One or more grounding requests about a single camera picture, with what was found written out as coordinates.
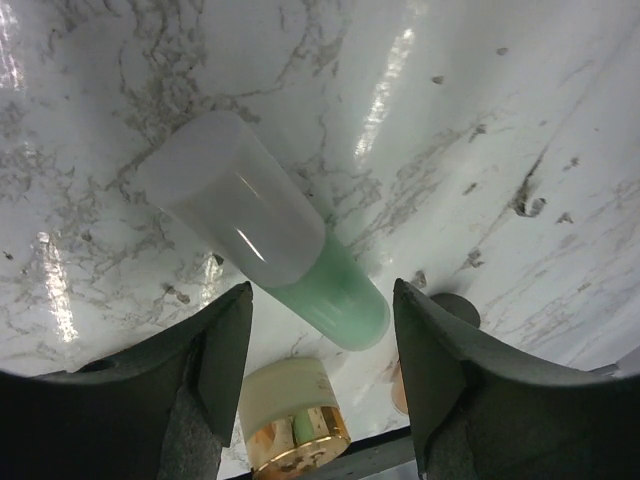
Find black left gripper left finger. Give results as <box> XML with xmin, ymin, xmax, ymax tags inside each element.
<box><xmin>1</xmin><ymin>283</ymin><xmax>253</xmax><ymax>479</ymax></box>

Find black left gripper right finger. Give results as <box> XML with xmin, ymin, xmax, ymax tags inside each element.
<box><xmin>393</xmin><ymin>280</ymin><xmax>639</xmax><ymax>479</ymax></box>

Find green tube white cap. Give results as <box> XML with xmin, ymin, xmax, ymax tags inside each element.
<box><xmin>138</xmin><ymin>111</ymin><xmax>390</xmax><ymax>351</ymax></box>

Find gold cream jar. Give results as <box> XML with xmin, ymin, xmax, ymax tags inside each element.
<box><xmin>238</xmin><ymin>357</ymin><xmax>351</xmax><ymax>479</ymax></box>

